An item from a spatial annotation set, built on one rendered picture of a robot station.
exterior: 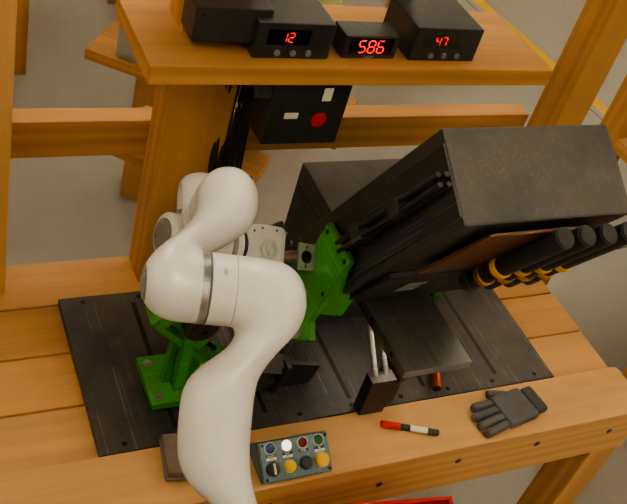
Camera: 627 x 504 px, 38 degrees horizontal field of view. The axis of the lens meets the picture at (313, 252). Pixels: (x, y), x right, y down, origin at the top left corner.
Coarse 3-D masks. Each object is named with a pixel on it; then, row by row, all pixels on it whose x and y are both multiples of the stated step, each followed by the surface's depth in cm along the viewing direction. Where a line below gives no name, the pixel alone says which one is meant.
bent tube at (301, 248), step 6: (300, 246) 183; (306, 246) 185; (312, 246) 185; (288, 252) 188; (294, 252) 186; (300, 252) 183; (306, 252) 186; (312, 252) 185; (288, 258) 187; (294, 258) 185; (300, 258) 183; (306, 258) 187; (312, 258) 185; (300, 264) 183; (306, 264) 184; (312, 264) 185; (306, 270) 184; (312, 270) 185
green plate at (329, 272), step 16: (320, 240) 185; (320, 256) 184; (336, 256) 180; (352, 256) 177; (304, 272) 188; (320, 272) 183; (336, 272) 179; (320, 288) 183; (336, 288) 180; (320, 304) 182; (336, 304) 186
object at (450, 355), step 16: (368, 304) 189; (384, 304) 190; (400, 304) 192; (416, 304) 193; (432, 304) 194; (368, 320) 189; (384, 320) 187; (400, 320) 188; (416, 320) 189; (432, 320) 191; (384, 336) 183; (400, 336) 185; (416, 336) 186; (432, 336) 187; (448, 336) 188; (400, 352) 181; (416, 352) 182; (432, 352) 183; (448, 352) 185; (464, 352) 186; (400, 368) 179; (416, 368) 179; (432, 368) 180; (448, 368) 183
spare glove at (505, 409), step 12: (492, 396) 209; (504, 396) 208; (516, 396) 209; (528, 396) 211; (480, 408) 205; (492, 408) 205; (504, 408) 206; (516, 408) 207; (528, 408) 208; (540, 408) 209; (480, 420) 203; (492, 420) 202; (504, 420) 205; (516, 420) 204; (528, 420) 206; (492, 432) 200
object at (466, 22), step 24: (288, 0) 174; (312, 0) 177; (408, 0) 188; (432, 0) 191; (456, 0) 194; (264, 24) 166; (288, 24) 168; (312, 24) 170; (408, 24) 183; (432, 24) 182; (456, 24) 185; (264, 48) 169; (288, 48) 171; (312, 48) 173; (408, 48) 184; (432, 48) 185; (456, 48) 187
